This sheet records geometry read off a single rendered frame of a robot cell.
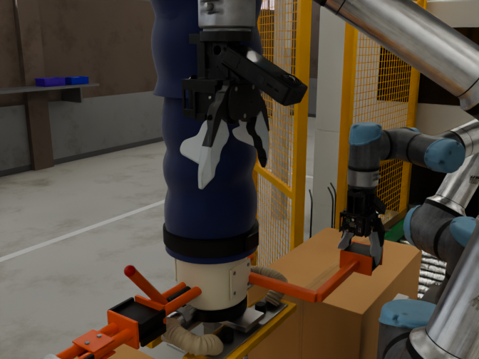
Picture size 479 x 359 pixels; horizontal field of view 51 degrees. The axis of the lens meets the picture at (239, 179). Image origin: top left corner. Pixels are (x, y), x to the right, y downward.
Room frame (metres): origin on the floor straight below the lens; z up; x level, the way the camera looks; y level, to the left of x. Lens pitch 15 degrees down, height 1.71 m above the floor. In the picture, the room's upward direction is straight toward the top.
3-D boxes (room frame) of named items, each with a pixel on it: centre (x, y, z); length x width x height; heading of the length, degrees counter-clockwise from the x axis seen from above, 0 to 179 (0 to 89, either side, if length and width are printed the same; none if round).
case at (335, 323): (1.67, -0.36, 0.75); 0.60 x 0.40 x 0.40; 145
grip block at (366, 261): (1.23, -0.32, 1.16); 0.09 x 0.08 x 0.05; 55
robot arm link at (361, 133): (1.21, -0.31, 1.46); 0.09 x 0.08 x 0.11; 114
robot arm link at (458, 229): (1.19, -0.59, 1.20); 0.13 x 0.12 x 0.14; 24
